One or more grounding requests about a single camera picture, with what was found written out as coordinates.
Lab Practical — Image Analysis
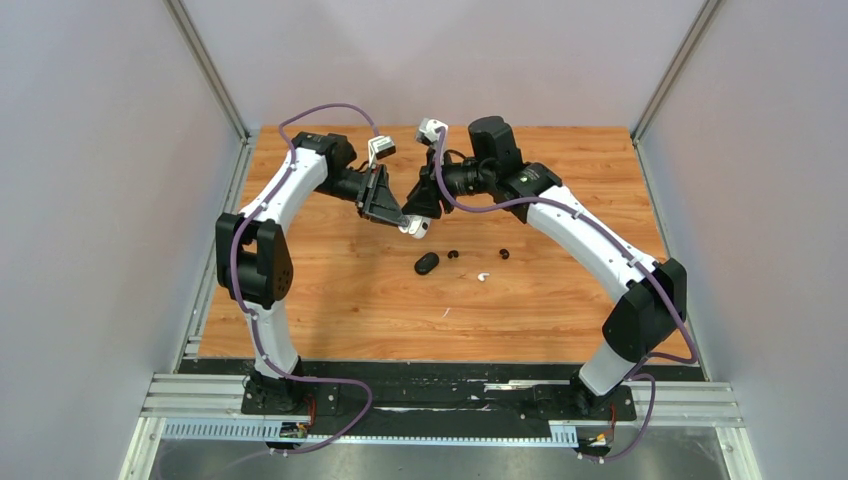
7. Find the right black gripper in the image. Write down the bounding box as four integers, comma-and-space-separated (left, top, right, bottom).
404, 147, 496, 217

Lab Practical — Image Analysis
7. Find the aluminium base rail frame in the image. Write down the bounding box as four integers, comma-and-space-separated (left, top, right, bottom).
120, 360, 762, 479

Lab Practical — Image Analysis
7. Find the aluminium corner post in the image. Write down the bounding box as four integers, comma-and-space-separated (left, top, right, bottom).
163, 0, 251, 143
630, 0, 725, 146

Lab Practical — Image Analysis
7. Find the right aluminium corner post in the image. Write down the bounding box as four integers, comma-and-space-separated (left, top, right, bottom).
630, 0, 725, 146

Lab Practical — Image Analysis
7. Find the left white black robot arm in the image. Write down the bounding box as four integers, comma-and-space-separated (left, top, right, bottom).
215, 132, 409, 414

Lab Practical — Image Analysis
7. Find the left aluminium corner post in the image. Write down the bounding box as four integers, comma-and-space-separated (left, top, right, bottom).
163, 0, 251, 143

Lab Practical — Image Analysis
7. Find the white earbud charging case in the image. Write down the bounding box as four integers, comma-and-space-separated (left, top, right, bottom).
399, 215, 432, 239

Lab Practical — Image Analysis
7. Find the black earbud charging case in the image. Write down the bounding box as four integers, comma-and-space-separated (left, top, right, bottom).
413, 252, 440, 275

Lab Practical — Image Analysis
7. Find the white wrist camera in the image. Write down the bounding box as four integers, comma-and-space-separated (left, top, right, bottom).
414, 118, 448, 147
367, 135, 397, 169

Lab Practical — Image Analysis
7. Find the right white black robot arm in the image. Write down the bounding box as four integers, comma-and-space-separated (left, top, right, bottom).
400, 116, 687, 418

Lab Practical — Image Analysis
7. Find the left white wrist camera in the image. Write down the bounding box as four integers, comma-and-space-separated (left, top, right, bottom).
367, 135, 397, 169

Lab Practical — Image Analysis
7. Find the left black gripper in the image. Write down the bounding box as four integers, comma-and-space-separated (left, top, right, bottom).
315, 164, 409, 231

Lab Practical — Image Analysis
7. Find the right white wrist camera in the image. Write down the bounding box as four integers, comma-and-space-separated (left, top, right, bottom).
414, 118, 448, 147

